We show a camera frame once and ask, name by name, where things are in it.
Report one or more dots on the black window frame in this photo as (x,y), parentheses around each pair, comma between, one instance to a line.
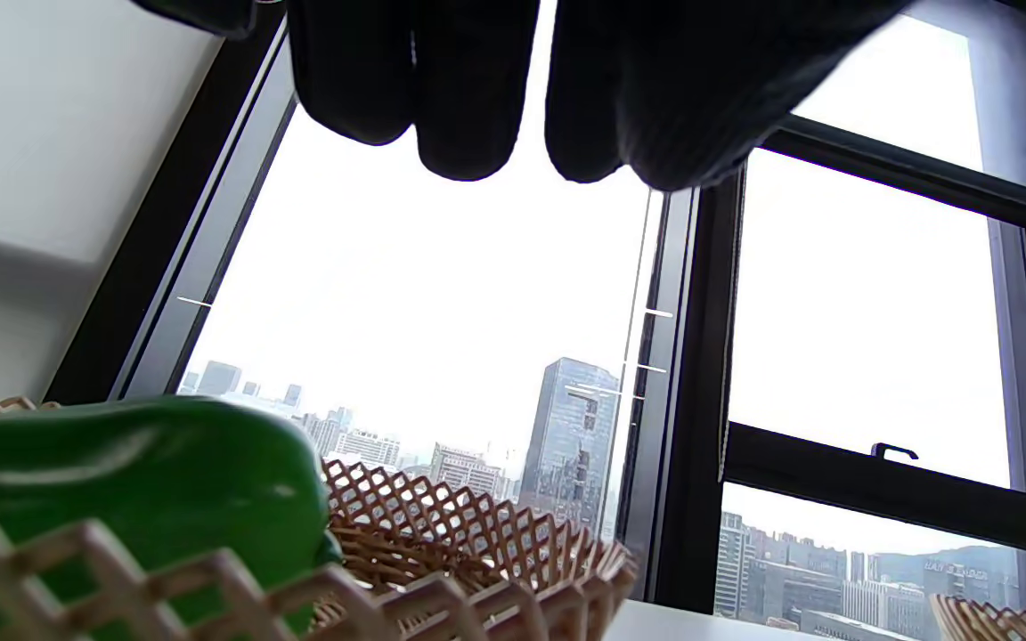
(691,401)

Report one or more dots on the round wicker basket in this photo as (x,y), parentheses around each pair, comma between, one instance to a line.
(477,561)
(1003,623)

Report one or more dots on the green bell pepper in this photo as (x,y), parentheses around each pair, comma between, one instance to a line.
(139,472)

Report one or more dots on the person's left hand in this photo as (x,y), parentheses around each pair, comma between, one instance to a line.
(655,80)

